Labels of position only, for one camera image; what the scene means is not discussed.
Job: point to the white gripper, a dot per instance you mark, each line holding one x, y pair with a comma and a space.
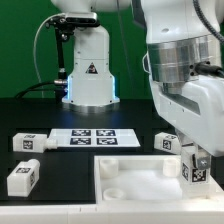
197, 114

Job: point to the white square tabletop tray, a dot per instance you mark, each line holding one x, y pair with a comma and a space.
150, 178

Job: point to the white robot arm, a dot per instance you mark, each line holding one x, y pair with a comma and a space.
183, 55

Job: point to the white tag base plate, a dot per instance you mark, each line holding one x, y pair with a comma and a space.
95, 137

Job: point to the black camera stand pole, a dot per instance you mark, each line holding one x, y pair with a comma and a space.
62, 73

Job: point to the black camera on stand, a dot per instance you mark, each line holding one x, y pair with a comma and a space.
74, 19

